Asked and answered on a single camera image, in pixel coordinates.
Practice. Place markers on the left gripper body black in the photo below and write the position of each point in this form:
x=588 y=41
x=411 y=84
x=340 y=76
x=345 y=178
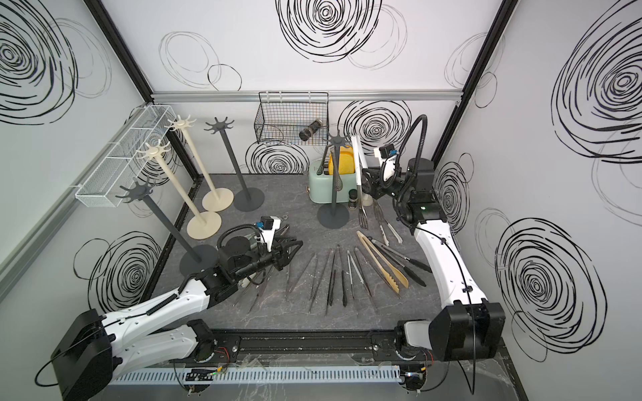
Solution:
x=274 y=257

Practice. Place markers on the large steel tongs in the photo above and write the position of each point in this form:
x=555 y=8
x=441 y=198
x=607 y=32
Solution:
x=255 y=292

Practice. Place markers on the mint green toaster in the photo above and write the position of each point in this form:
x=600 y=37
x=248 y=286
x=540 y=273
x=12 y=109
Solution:
x=321 y=186

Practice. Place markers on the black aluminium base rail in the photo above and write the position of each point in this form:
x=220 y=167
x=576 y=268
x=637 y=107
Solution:
x=379 y=345

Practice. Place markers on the black tweezer tongs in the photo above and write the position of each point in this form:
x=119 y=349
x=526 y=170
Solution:
x=334 y=276

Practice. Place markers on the grey slotted cable duct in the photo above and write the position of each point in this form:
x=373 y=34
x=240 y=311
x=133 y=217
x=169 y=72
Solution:
x=263 y=375

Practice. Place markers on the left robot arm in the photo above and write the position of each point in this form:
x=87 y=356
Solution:
x=99 y=348

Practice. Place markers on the back cream utensil rack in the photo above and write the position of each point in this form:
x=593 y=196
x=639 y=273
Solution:
x=217 y=199

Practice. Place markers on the steel v-shaped tongs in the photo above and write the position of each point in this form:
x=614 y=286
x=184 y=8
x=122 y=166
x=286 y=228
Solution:
x=299 y=276

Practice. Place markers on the glass sugar jar black lid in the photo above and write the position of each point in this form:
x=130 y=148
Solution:
x=367 y=200

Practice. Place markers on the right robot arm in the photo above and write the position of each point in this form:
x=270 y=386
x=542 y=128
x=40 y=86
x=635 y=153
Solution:
x=469 y=327

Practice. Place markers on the white handled slim tongs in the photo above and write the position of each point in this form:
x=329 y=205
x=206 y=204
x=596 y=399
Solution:
x=355 y=264

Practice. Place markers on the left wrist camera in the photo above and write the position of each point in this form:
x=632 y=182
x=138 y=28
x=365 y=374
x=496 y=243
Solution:
x=268 y=226

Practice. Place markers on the small brown spice jar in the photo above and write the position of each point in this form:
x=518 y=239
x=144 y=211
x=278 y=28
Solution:
x=353 y=199

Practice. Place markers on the black wire wall basket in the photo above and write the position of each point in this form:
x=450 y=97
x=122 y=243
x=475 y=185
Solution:
x=281 y=115

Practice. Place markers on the black tipped steel tongs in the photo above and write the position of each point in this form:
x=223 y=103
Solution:
x=402 y=261

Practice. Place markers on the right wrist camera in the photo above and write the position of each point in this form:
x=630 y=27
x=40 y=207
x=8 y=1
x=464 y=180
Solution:
x=388 y=159

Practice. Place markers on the dark bottle in basket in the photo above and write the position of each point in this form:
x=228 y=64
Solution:
x=309 y=130

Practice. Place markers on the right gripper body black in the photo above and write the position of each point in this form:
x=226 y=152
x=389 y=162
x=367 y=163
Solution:
x=392 y=189

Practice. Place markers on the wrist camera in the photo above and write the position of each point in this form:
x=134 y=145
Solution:
x=388 y=159
x=268 y=226

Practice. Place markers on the white wire wall basket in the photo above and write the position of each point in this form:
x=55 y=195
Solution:
x=125 y=162

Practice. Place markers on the beige plastic tongs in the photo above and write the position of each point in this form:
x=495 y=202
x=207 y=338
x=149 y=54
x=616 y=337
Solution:
x=392 y=275

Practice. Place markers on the grey utensil rack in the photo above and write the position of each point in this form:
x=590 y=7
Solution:
x=249 y=198
x=333 y=215
x=196 y=259

